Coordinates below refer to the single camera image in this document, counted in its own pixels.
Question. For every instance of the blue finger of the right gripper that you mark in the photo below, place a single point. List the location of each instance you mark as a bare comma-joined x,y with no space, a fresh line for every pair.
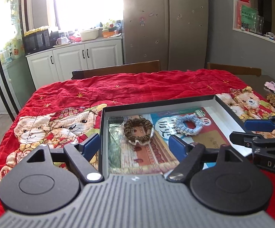
260,125
249,140

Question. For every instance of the steel double door refrigerator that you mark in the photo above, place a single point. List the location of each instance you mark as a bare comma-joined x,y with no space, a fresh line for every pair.
174,32

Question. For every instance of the brown crochet scrunchie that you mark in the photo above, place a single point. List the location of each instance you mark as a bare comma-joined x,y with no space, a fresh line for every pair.
138,131

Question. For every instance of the printed booklet in box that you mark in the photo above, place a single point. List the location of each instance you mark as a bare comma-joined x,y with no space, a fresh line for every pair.
155,157

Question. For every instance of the black shallow cardboard box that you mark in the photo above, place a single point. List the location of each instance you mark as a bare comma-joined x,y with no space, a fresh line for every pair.
220,117

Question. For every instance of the cream plastic basin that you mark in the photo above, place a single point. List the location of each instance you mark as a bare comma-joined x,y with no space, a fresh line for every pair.
90,34

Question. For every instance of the red green framed poster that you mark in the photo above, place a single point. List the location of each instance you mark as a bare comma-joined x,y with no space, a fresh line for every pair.
246,16

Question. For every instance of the white mug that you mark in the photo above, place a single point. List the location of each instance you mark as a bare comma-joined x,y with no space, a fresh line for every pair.
62,40

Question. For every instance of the white kitchen cabinet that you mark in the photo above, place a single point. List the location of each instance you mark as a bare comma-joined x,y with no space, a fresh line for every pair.
58,63

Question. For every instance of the black microwave oven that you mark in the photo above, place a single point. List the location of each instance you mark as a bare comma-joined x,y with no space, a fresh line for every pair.
36,41

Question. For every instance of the pink floral cloth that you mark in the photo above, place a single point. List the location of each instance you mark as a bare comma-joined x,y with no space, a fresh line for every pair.
270,85

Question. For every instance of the blue crochet scrunchie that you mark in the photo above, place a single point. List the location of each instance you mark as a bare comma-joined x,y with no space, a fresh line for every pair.
188,125

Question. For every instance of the orange bowl on counter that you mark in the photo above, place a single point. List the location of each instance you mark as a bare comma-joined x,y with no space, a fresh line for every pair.
107,34

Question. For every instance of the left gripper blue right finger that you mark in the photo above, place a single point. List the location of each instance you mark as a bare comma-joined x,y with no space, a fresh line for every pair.
189,157

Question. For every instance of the white wall shelf unit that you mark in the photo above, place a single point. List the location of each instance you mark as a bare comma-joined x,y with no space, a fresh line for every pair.
261,11

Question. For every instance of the red quilted bear blanket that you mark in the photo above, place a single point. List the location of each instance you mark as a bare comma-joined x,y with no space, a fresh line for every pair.
125,89

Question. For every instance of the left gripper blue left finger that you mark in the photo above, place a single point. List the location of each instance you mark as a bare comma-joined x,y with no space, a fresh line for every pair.
79,156

